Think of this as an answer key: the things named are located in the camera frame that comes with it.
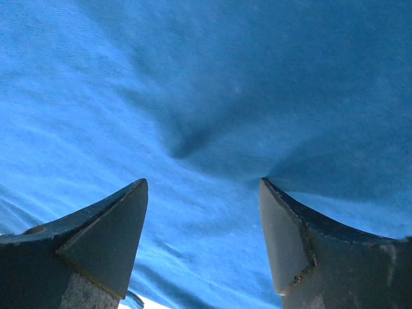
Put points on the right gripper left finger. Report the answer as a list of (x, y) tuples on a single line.
[(82, 260)]

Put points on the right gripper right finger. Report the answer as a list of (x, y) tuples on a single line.
[(317, 262)]

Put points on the dark blue t shirt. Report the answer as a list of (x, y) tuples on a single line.
[(203, 99)]

